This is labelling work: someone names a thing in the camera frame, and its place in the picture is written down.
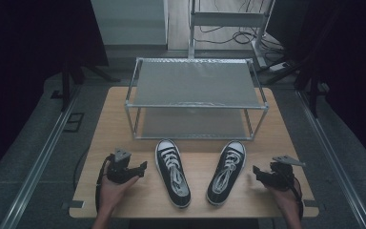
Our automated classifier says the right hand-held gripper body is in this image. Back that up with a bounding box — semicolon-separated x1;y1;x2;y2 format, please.
265;155;306;192

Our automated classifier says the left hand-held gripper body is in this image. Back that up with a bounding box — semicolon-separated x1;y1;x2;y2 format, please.
107;148;134;184

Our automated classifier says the black canvas sneaker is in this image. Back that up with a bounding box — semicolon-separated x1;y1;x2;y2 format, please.
154;138;193;209
206;139;247;206

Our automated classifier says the two-tier metal shoe rack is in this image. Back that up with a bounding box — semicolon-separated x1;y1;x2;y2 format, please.
124;56;270;141

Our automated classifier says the person's left hand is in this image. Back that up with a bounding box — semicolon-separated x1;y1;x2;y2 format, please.
98;176;140;210

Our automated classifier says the person's right hand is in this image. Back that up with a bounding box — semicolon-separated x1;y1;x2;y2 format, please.
265;185;302;215

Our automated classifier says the black tripod stand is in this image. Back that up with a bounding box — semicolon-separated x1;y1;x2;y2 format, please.
60;61;122;113
261;47;332;119

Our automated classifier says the white power strip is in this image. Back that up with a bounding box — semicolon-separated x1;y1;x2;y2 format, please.
268;61;291;73

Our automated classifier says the dark curtain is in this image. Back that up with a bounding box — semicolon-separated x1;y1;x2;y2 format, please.
266;0;366;176
0;0;110;187

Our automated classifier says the grey cabinet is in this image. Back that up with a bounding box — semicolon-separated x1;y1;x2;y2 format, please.
90;0;170;48

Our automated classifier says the white metal stand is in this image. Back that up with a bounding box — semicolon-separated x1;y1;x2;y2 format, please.
188;0;276;70

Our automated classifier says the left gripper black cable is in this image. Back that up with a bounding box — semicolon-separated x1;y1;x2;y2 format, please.
94;154;114;213

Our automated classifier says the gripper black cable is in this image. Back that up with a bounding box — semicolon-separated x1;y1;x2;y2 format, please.
285;171;305;220
94;154;114;213

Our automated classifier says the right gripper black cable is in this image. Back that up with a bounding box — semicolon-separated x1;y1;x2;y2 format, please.
285;171;305;220

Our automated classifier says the black floor cable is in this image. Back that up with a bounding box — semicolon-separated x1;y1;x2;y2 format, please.
72;149;89;192

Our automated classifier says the aluminium floor rail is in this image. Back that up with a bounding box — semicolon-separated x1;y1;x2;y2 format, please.
0;89;81;229
295;90;366;229

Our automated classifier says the tangle of black floor cables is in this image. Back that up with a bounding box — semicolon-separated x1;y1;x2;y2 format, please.
193;0;284;54

